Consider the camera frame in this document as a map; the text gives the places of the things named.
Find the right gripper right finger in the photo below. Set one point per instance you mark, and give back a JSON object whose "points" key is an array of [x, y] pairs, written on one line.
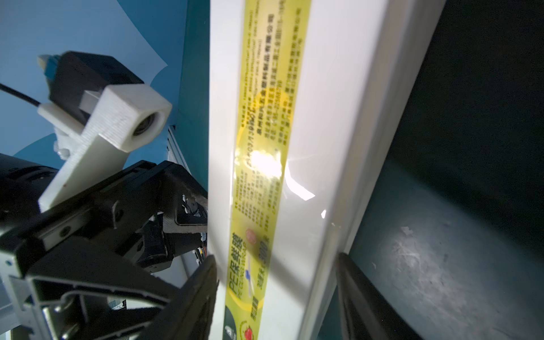
{"points": [[364, 312]]}

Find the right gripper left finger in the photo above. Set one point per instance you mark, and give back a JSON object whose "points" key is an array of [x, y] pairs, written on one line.
{"points": [[190, 314]]}

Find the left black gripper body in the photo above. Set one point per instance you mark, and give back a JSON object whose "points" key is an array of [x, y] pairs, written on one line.
{"points": [[86, 268]]}

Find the white wrap dispenser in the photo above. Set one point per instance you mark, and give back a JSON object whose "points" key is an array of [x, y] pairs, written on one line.
{"points": [[305, 99]]}

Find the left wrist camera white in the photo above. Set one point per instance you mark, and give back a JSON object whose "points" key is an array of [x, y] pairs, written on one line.
{"points": [[101, 112]]}

